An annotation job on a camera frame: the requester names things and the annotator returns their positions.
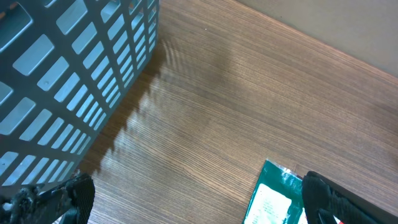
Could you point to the green snack packet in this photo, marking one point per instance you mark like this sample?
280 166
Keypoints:
277 197

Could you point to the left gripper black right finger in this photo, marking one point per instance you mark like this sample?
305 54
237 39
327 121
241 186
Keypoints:
327 202

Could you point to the grey plastic mesh basket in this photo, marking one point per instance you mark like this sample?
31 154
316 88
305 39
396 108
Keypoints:
65 67

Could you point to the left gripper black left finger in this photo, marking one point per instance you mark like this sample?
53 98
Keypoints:
69 202

